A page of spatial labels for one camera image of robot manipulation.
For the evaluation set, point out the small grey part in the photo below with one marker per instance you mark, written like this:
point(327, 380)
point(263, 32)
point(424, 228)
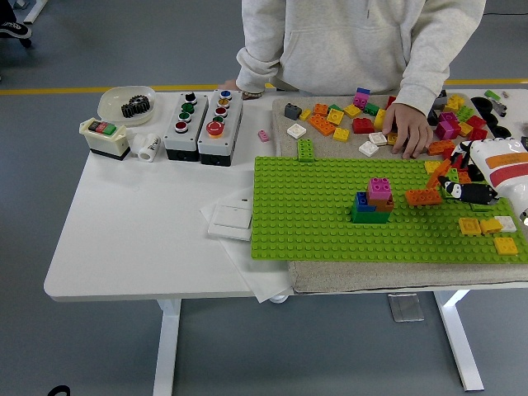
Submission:
point(500, 108)

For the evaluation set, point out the grey-brown mat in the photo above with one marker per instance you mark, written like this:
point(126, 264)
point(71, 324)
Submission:
point(371, 278)

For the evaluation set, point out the brown brick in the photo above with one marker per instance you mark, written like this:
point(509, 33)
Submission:
point(387, 205)

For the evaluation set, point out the grey four-button control box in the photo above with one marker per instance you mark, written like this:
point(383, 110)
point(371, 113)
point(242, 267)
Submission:
point(183, 132)

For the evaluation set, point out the black sneaker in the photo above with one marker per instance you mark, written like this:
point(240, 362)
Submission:
point(14, 29)

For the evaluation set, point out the magenta two-by-two brick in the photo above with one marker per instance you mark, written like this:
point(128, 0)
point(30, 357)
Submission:
point(379, 188)

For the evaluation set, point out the person's left forearm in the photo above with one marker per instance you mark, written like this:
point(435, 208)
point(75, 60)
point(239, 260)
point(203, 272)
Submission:
point(429, 82)

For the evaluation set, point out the yellow two-by-two brick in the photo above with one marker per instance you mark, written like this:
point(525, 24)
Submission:
point(506, 246)
point(335, 117)
point(341, 134)

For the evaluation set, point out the dark grey slope brick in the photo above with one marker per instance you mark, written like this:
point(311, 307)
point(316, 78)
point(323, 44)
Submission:
point(433, 119)
point(293, 111)

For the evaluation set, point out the metal floor plate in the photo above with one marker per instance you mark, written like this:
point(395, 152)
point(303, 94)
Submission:
point(406, 307)

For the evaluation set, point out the black roller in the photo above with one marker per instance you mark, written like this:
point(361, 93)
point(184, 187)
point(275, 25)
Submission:
point(502, 133)
point(491, 119)

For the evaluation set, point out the dark green brick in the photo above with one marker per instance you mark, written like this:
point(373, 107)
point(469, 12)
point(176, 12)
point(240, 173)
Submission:
point(369, 218)

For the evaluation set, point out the person's left hand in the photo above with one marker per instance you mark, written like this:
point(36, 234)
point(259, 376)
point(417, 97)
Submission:
point(408, 128)

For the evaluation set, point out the small yellow brick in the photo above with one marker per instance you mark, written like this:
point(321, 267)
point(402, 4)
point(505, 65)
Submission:
point(305, 115)

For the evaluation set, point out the person's right forearm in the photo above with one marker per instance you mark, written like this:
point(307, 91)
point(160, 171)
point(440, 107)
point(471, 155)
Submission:
point(255, 66)

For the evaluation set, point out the black gear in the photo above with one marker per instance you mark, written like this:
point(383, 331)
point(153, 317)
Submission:
point(140, 104)
point(129, 111)

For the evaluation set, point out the white pipe tee fitting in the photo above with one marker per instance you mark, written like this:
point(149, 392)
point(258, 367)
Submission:
point(146, 146)

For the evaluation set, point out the green flat plate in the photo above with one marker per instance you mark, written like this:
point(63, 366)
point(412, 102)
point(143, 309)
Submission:
point(335, 107)

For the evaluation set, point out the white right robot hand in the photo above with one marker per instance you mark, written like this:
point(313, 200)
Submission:
point(503, 165)

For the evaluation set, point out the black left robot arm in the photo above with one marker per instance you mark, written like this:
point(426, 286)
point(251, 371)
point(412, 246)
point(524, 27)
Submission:
point(57, 387)

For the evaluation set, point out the red two-by-four brick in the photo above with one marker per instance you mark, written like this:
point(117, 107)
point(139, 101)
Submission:
point(478, 134)

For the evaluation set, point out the green two-by-four brick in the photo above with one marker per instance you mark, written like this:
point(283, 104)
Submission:
point(453, 173)

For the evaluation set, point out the large red brick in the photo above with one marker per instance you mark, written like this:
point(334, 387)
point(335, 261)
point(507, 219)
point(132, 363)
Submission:
point(446, 153)

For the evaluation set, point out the white square tile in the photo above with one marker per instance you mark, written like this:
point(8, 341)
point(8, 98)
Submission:
point(378, 138)
point(297, 130)
point(368, 149)
point(505, 224)

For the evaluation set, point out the person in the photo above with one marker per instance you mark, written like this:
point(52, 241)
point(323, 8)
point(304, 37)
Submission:
point(350, 41)

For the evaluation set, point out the green two-by-three plate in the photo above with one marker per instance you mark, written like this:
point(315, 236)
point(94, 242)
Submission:
point(306, 150)

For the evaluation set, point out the green studded baseplate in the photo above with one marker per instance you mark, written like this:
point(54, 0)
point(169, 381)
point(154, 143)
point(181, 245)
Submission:
point(309, 239)

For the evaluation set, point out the orange two-by-two brick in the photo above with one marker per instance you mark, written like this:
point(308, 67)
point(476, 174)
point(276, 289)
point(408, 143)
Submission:
point(321, 109)

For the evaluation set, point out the small blue brick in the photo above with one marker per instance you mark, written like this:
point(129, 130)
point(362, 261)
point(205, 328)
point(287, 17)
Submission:
point(363, 90)

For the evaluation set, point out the grey emergency-stop control box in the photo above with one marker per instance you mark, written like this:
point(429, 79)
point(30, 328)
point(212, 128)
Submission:
point(218, 140)

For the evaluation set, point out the yellow curved brick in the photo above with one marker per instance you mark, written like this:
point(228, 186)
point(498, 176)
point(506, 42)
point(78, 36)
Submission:
point(378, 119)

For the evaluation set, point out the white wall switch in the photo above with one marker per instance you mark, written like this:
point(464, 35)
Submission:
point(229, 222)

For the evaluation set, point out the beige red-green switch box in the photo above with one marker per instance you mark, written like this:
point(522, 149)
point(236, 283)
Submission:
point(103, 140)

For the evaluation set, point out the white plastic bowl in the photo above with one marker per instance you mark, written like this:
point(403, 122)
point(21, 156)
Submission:
point(111, 103)

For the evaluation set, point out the person's right hand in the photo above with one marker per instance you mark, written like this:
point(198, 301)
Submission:
point(233, 84)

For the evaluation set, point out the small green part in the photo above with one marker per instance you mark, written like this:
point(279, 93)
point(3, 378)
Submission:
point(492, 94)

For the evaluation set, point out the white paper sheet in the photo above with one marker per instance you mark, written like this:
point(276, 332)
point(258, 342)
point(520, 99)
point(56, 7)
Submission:
point(255, 272)

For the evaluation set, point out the yellow square tile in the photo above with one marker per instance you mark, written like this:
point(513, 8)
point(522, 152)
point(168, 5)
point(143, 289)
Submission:
point(470, 227)
point(392, 139)

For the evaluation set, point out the grey brick with holes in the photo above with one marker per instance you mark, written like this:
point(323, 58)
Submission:
point(441, 98)

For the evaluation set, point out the small pink brick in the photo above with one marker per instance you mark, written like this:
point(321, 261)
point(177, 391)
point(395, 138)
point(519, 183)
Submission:
point(264, 136)

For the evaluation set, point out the white table leg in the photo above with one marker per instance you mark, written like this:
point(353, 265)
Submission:
point(167, 350)
point(458, 342)

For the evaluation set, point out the white furniture foot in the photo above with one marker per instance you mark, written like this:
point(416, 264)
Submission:
point(36, 10)

